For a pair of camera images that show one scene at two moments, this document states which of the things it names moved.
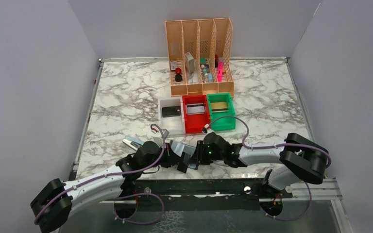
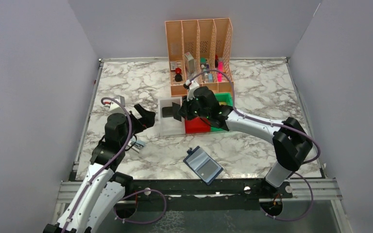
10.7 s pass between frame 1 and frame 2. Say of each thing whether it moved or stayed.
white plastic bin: stayed
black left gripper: moved
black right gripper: moved
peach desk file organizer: stayed
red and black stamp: stayed
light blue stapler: stayed
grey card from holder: stayed
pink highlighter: stayed
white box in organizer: stayed
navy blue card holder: moved
